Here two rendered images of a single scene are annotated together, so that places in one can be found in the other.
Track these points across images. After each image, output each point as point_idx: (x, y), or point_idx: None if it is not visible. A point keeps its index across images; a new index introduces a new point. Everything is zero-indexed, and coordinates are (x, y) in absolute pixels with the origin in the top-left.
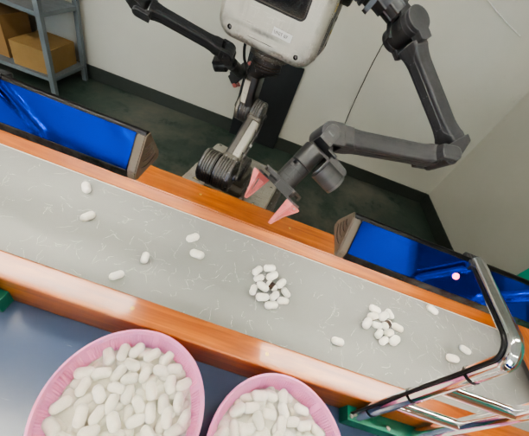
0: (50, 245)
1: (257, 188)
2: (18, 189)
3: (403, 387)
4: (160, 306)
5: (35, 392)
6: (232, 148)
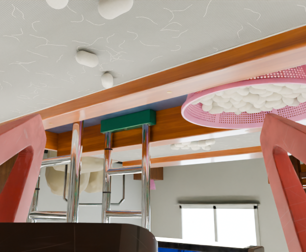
0: (34, 94)
1: None
2: None
3: None
4: (189, 79)
5: None
6: None
